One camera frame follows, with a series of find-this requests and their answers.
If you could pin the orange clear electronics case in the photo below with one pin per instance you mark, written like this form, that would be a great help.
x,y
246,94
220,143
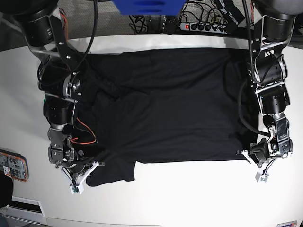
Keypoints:
x,y
14,165

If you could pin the black T-shirt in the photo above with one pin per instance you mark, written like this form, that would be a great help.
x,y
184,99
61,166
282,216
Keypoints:
x,y
157,106

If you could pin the white flat box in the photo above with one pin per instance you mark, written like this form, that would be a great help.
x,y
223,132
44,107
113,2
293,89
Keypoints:
x,y
24,209

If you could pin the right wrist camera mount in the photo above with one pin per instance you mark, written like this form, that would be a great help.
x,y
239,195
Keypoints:
x,y
77,174

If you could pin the black power adapter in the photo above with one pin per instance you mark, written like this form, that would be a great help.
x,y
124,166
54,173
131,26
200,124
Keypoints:
x,y
170,25

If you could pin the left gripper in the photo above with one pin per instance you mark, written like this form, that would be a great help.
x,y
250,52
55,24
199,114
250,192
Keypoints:
x,y
260,154

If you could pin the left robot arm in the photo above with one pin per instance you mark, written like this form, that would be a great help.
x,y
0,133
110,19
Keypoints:
x,y
271,32

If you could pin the blue plastic bin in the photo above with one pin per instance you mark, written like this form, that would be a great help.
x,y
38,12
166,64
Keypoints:
x,y
149,7

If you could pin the white power strip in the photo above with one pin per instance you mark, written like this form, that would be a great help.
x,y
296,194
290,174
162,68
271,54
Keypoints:
x,y
203,27

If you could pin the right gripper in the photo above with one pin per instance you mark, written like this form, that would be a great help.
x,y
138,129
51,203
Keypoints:
x,y
60,160

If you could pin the black chair seat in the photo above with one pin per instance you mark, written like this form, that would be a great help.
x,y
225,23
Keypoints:
x,y
6,190

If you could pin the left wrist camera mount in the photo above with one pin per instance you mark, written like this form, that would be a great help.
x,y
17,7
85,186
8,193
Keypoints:
x,y
262,168

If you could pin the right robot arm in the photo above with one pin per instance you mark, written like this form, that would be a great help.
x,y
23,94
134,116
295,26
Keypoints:
x,y
60,76

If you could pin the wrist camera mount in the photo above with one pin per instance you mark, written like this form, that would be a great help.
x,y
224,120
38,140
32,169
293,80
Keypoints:
x,y
262,168
77,174

